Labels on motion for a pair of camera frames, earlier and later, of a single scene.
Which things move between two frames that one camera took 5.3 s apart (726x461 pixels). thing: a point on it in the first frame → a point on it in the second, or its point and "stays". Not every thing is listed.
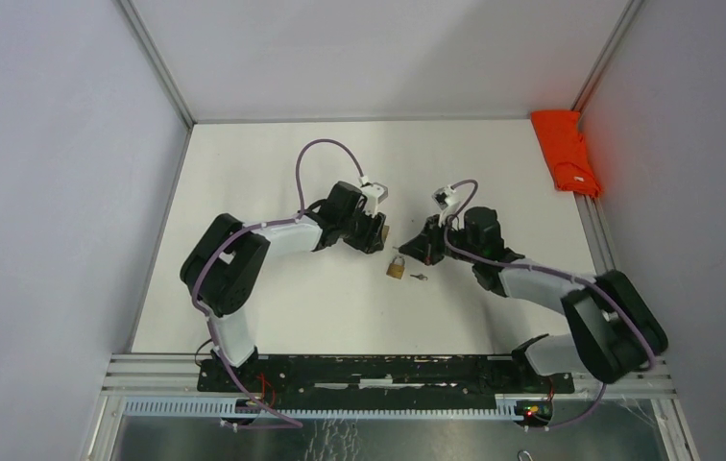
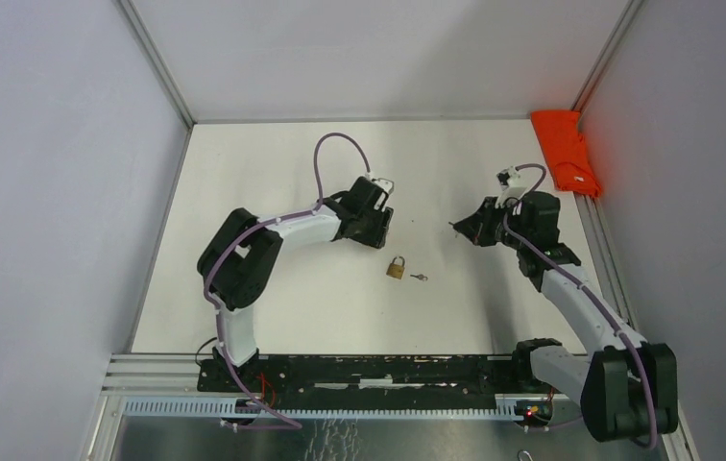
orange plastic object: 566,152 stays
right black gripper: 424,247 → 477,230
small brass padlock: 396,270 stays
